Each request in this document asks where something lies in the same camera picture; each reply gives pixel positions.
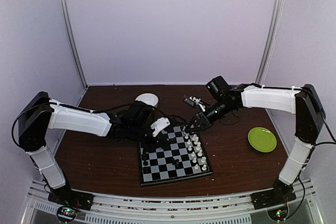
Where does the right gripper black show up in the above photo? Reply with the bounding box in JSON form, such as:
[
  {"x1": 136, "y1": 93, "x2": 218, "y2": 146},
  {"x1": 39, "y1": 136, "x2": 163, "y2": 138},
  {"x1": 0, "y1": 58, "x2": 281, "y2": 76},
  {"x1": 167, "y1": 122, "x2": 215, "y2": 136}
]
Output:
[{"x1": 185, "y1": 98, "x2": 235, "y2": 133}]

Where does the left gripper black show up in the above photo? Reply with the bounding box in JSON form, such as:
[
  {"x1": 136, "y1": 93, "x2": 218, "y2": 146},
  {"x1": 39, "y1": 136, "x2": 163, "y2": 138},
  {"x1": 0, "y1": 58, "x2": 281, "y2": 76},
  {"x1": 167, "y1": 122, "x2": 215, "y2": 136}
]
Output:
[{"x1": 128, "y1": 122, "x2": 169, "y2": 153}]

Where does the black white chessboard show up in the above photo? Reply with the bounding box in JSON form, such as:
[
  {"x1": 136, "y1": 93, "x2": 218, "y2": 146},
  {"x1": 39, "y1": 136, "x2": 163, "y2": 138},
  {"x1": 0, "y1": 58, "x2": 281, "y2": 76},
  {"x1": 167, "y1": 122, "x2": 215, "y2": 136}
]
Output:
[{"x1": 138, "y1": 125, "x2": 213, "y2": 186}]

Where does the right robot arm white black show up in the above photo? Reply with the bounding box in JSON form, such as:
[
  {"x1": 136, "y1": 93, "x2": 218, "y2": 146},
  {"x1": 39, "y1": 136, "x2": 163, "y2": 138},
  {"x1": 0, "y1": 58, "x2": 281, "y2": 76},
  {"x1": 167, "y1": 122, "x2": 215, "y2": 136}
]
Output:
[{"x1": 183, "y1": 76, "x2": 326, "y2": 204}]

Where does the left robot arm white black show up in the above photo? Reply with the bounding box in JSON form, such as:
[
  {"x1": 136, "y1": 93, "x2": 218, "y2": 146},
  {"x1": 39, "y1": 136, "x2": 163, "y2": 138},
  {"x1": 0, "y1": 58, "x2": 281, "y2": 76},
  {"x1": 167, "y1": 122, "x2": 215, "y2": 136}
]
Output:
[{"x1": 12, "y1": 91, "x2": 170, "y2": 205}]

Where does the black chess pieces pile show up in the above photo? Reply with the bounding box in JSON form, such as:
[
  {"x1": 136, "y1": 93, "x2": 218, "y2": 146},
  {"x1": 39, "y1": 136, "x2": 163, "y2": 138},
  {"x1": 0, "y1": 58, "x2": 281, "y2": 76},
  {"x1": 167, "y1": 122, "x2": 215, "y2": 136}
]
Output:
[{"x1": 168, "y1": 157, "x2": 181, "y2": 167}]

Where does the white ceramic bowl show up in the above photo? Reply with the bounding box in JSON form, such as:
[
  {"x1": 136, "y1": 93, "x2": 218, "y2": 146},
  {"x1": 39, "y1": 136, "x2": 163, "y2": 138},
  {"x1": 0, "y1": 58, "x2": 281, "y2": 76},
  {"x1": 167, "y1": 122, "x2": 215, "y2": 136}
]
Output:
[{"x1": 135, "y1": 93, "x2": 159, "y2": 107}]

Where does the green plate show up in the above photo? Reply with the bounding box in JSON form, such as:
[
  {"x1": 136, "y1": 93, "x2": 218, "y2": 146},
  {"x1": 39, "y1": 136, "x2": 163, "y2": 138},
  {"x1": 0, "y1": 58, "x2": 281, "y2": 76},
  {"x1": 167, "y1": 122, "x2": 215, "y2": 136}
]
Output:
[{"x1": 248, "y1": 127, "x2": 277, "y2": 153}]

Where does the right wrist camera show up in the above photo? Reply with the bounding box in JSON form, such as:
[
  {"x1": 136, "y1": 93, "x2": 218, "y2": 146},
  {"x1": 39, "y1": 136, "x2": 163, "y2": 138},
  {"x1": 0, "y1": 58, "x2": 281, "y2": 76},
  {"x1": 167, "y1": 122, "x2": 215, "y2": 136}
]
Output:
[{"x1": 182, "y1": 95, "x2": 209, "y2": 112}]

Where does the aluminium front rail frame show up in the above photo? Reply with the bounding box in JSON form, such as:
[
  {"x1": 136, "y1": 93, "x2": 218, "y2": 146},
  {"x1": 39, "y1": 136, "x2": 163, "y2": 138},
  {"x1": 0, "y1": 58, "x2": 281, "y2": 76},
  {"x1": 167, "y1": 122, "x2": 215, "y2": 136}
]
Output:
[{"x1": 19, "y1": 179, "x2": 326, "y2": 223}]

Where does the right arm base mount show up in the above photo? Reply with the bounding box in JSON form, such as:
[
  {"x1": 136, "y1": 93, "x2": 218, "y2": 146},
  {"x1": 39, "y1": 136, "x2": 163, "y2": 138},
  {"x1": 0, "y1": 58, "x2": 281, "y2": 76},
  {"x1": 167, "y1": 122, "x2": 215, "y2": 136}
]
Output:
[{"x1": 251, "y1": 179, "x2": 297, "y2": 222}]

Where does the right aluminium corner post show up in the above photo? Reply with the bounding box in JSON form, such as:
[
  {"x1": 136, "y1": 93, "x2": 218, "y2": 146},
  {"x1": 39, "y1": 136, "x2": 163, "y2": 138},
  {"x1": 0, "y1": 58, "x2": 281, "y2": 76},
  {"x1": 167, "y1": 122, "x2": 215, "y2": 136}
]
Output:
[{"x1": 255, "y1": 0, "x2": 284, "y2": 84}]

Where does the aluminium corner post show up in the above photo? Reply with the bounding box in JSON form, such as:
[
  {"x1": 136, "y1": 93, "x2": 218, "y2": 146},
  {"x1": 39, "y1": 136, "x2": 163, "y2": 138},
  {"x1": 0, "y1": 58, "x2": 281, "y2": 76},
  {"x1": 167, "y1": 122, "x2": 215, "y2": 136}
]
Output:
[
  {"x1": 255, "y1": 0, "x2": 284, "y2": 84},
  {"x1": 60, "y1": 0, "x2": 88, "y2": 89}
]

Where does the left aluminium corner post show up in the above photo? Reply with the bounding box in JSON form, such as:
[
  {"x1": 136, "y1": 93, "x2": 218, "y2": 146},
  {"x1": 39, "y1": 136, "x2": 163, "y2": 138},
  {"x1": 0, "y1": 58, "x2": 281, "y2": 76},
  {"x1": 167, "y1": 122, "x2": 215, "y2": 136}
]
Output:
[{"x1": 60, "y1": 0, "x2": 88, "y2": 89}]

